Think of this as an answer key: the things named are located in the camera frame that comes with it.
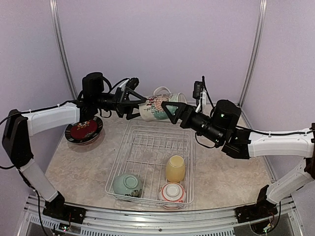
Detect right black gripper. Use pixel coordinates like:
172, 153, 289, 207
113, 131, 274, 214
162, 100, 225, 145

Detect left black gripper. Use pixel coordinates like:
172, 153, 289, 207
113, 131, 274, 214
94, 86, 148, 119

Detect teal floral mug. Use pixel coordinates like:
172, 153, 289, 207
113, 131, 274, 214
139, 87, 187, 122

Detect dark red oval dish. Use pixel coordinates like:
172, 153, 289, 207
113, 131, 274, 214
70, 120, 97, 140

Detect yellow cup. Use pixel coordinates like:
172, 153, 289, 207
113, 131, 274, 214
165, 155, 186, 182

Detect black plate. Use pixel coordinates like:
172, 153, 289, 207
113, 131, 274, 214
64, 116, 103, 144

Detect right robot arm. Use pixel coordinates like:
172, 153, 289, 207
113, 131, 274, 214
161, 100, 315, 218

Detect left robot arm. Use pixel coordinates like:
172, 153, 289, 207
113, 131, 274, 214
1, 72, 146, 219

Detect light green flower bowl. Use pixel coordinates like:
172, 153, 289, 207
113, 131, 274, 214
112, 173, 143, 198

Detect white red rimmed bowl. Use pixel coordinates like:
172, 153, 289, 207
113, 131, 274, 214
157, 182, 187, 203

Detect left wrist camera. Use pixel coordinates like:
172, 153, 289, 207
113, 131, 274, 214
119, 77, 139, 91

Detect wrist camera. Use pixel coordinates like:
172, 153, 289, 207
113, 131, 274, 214
119, 77, 139, 91
192, 76, 207, 113

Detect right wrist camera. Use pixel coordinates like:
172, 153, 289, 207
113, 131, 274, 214
192, 76, 207, 113

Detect white wire dish rack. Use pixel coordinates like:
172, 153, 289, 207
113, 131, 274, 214
105, 120, 194, 208

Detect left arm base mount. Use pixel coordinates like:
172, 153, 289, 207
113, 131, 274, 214
43, 200, 87, 224

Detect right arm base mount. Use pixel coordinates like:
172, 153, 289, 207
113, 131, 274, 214
235, 185, 278, 223

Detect left aluminium corner post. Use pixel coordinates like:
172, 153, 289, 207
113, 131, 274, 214
49, 0, 78, 99

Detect aluminium front frame rail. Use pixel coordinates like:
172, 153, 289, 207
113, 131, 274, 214
14, 195, 307, 236

